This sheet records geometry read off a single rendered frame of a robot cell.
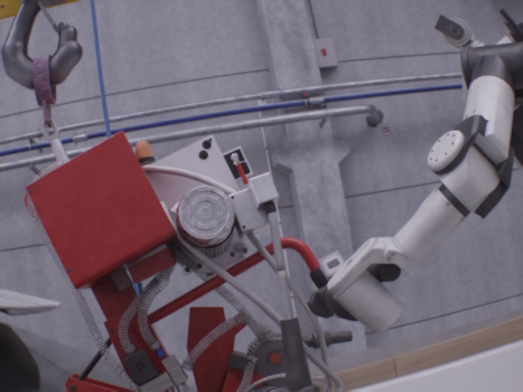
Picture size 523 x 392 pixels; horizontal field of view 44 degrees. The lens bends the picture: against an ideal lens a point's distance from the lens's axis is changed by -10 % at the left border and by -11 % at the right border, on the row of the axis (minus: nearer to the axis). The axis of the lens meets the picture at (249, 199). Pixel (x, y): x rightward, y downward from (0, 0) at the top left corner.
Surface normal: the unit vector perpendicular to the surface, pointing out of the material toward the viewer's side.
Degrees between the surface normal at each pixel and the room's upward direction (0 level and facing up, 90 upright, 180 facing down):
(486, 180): 84
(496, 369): 90
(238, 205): 81
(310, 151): 90
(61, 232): 90
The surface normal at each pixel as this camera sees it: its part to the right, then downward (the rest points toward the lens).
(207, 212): 0.07, -0.26
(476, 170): 0.47, -0.26
